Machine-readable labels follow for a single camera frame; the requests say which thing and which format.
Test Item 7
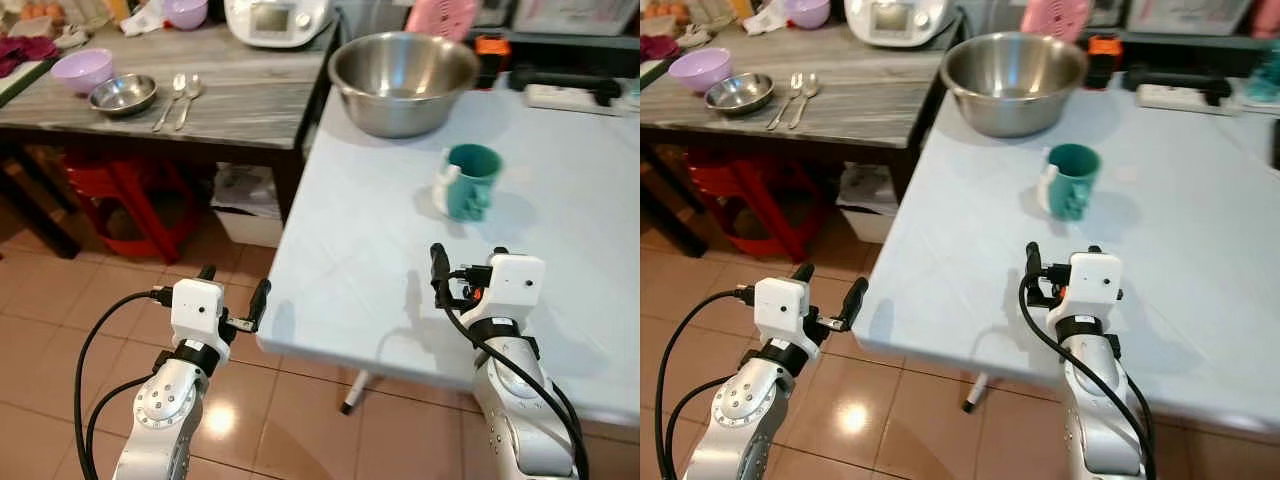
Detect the white bin with liner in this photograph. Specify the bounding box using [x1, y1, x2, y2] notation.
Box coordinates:
[211, 162, 287, 249]
[837, 162, 902, 245]

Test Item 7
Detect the red plastic stool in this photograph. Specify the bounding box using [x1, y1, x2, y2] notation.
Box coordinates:
[684, 148, 817, 264]
[61, 148, 197, 264]

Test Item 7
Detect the white table leg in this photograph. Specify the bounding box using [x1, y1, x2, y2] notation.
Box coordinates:
[339, 367, 374, 416]
[961, 371, 994, 414]

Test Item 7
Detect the large steel mixing bowl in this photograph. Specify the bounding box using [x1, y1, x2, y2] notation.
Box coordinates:
[327, 31, 482, 140]
[939, 31, 1090, 140]

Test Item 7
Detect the white power strip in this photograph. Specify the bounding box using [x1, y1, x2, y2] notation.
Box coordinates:
[524, 83, 622, 117]
[1136, 83, 1234, 117]

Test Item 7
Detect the dark wooden table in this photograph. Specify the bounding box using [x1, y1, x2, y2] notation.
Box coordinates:
[640, 18, 963, 261]
[0, 18, 342, 261]

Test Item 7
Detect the small steel bowl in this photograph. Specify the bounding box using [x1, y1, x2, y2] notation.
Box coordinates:
[88, 73, 159, 119]
[704, 71, 776, 117]

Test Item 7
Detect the orange and black device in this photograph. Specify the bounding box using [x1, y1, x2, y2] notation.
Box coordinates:
[1086, 34, 1124, 90]
[473, 34, 512, 92]

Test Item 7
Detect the lilac plastic bowl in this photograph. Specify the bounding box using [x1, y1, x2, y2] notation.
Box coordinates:
[50, 48, 116, 97]
[667, 47, 734, 96]

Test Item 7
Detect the pink round object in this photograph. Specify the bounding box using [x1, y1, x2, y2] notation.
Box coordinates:
[1019, 0, 1094, 44]
[405, 0, 480, 44]

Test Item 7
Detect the teal glass object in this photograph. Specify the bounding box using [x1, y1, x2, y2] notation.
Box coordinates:
[1244, 40, 1280, 104]

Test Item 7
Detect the grey flat tray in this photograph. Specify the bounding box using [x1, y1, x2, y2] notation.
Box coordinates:
[1124, 0, 1257, 38]
[509, 0, 641, 38]

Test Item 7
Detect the crumpled white cloth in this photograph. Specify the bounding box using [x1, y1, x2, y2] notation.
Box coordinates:
[741, 0, 792, 38]
[119, 0, 167, 38]

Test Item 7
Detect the purple glossy bowl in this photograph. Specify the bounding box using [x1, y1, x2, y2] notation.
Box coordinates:
[784, 0, 832, 31]
[162, 0, 210, 32]

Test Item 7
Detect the white kitchen appliance with display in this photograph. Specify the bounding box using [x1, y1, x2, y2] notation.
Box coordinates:
[223, 0, 336, 50]
[843, 0, 957, 50]

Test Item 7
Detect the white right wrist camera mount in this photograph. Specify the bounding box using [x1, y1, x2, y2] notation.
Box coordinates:
[1066, 251, 1126, 321]
[484, 253, 547, 322]

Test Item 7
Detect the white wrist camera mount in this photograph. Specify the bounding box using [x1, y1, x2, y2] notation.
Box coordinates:
[484, 253, 547, 322]
[1066, 251, 1126, 321]
[169, 277, 234, 347]
[752, 275, 824, 348]

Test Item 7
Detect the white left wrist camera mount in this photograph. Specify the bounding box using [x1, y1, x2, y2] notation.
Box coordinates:
[752, 275, 824, 348]
[169, 277, 234, 347]

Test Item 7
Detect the green mug white handle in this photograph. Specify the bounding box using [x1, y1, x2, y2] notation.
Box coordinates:
[431, 143, 505, 224]
[1035, 142, 1104, 223]

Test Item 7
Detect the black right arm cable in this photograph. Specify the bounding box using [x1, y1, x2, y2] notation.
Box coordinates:
[439, 268, 592, 480]
[1018, 266, 1159, 480]

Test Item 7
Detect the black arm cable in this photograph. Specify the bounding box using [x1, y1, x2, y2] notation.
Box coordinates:
[1018, 266, 1159, 480]
[654, 288, 757, 480]
[439, 268, 592, 480]
[74, 289, 177, 480]

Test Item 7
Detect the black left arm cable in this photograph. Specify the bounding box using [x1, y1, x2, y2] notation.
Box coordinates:
[654, 288, 757, 480]
[74, 289, 177, 480]

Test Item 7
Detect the black long handle object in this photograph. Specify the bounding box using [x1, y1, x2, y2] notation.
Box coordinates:
[507, 66, 624, 107]
[1121, 64, 1234, 103]

